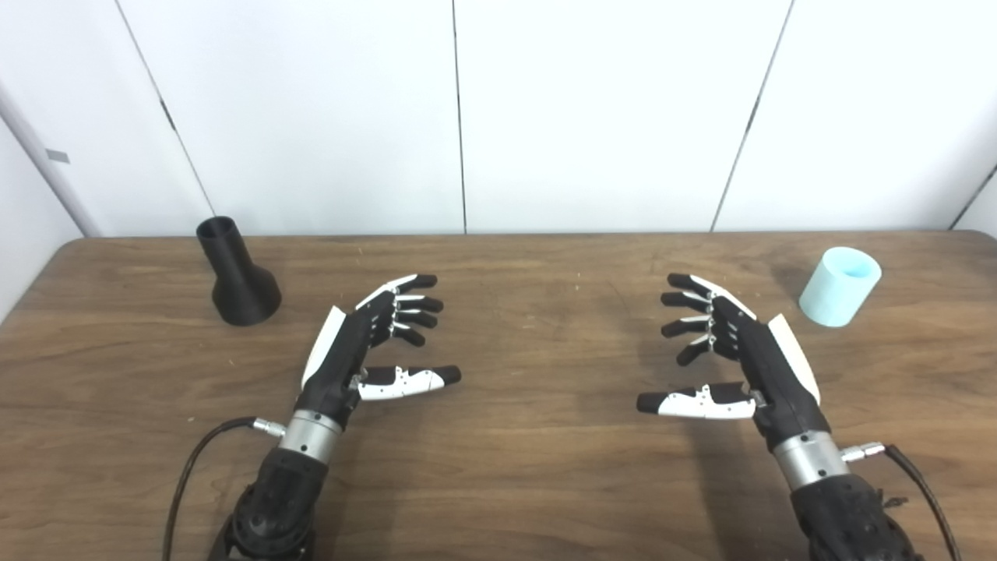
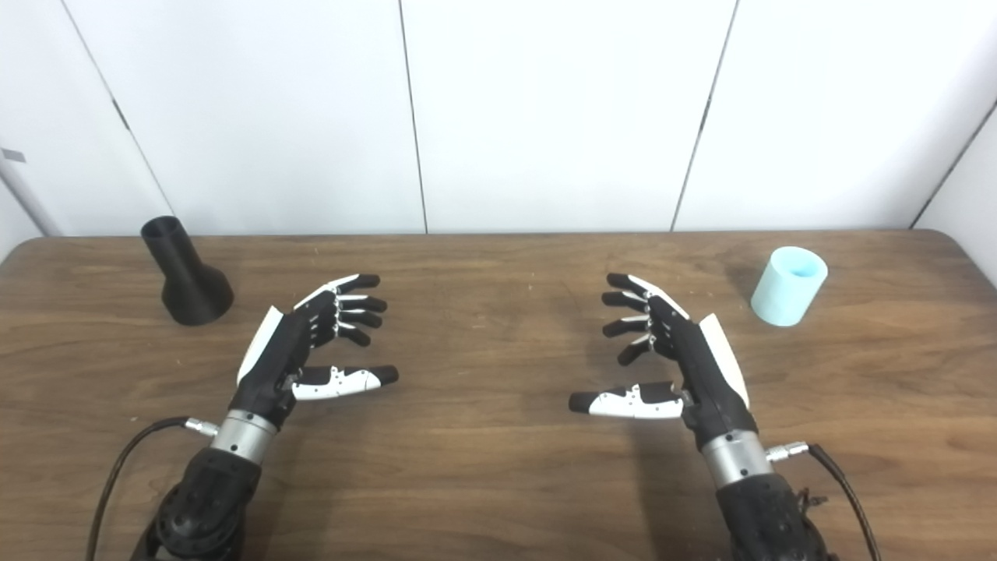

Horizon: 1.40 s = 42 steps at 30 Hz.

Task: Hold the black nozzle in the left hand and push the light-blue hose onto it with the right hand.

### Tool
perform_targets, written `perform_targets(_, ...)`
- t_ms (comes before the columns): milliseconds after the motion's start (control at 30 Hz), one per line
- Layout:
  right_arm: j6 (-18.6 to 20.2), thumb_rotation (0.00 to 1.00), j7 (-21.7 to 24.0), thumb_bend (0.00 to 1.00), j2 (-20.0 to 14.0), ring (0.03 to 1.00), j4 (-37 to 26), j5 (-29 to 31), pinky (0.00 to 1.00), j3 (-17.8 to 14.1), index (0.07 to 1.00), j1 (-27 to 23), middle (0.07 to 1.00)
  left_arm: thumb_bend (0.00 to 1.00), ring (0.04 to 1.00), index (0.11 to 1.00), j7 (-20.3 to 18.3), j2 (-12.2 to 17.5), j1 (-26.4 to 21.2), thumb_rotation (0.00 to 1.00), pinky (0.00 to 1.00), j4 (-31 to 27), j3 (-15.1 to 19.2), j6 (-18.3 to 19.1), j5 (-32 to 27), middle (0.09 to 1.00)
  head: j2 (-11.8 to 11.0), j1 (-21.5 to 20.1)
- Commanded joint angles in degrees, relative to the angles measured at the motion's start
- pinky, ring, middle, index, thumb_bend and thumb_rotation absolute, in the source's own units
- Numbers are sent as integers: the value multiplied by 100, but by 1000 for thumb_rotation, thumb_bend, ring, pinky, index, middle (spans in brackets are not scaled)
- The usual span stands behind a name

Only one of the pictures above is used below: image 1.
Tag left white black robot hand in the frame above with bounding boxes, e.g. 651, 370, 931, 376
299, 273, 463, 431

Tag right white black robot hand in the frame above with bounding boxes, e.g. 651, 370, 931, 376
636, 273, 833, 453

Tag light-blue hose cylinder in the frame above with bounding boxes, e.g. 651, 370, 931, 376
798, 246, 883, 328

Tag black flared nozzle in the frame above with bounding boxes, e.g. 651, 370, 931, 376
196, 216, 283, 326

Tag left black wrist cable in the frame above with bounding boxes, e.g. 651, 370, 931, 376
161, 417, 287, 561

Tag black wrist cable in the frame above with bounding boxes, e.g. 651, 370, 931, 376
840, 441, 963, 561
161, 417, 287, 561

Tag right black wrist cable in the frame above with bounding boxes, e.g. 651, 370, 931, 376
840, 441, 963, 561

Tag white wall corner post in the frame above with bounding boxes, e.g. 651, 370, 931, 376
0, 82, 102, 238

